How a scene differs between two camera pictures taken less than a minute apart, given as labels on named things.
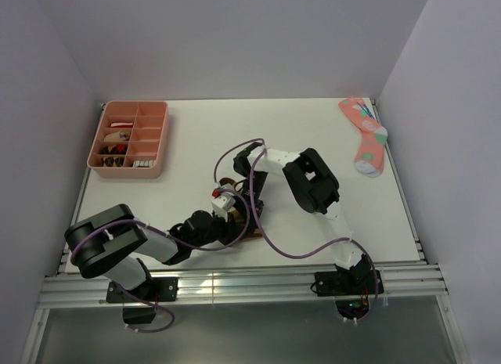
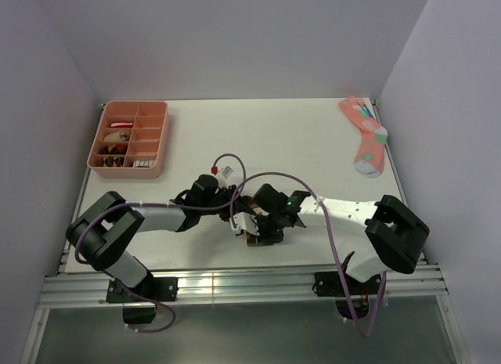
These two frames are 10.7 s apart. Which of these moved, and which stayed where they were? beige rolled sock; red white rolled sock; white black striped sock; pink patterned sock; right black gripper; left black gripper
Moved: right black gripper; left black gripper
Stayed: white black striped sock; pink patterned sock; beige rolled sock; red white rolled sock
